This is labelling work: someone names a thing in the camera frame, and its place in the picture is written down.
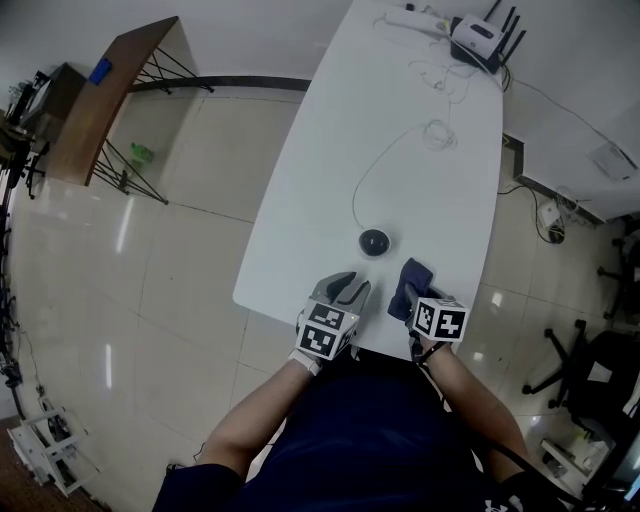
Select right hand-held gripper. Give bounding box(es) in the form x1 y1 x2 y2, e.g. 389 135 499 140
403 282 469 362

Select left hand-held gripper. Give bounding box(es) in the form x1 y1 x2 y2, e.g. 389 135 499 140
294 271 372 361

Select dark blue cloth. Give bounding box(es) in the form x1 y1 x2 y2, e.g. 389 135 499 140
387 257 436 320

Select small round black device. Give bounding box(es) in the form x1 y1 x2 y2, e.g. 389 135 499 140
357 228 393 258

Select person's left forearm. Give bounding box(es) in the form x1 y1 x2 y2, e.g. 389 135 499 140
197 358 321 484

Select person's right forearm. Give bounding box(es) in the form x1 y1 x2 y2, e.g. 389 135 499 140
418 338 532 482

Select white wristband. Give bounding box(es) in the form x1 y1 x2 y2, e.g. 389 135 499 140
287 347 324 377

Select person's dark blue shirt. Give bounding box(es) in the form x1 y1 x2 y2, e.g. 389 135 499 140
151 347 589 512

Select white floor socket box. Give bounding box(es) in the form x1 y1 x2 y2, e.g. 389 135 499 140
537 199 563 229

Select black office chair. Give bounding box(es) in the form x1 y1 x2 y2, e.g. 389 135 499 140
521 318 640 441

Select white power strip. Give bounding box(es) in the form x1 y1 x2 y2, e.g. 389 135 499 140
380 8 452 35

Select white router with black antennas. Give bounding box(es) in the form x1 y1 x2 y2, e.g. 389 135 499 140
448 0 528 76

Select brown wooden desk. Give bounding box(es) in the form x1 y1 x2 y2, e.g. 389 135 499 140
43 15 215 205

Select blue object on desk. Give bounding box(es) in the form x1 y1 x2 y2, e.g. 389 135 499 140
88 57 113 85

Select white metal rack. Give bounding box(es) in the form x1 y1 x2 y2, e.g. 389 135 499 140
6 404 101 498

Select dark monitor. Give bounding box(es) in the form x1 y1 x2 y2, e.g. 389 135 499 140
5 62 87 132

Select black wrist strap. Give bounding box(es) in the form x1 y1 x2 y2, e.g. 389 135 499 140
415 341 447 367

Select thin white device cable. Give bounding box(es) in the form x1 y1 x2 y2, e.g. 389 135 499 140
351 117 459 232

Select black cable on floor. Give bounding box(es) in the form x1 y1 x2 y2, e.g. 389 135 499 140
496 183 566 246

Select tangled white cables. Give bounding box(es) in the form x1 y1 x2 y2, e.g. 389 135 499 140
408 24 482 107

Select white wall box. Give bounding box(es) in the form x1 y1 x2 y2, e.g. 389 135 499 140
585 141 640 182

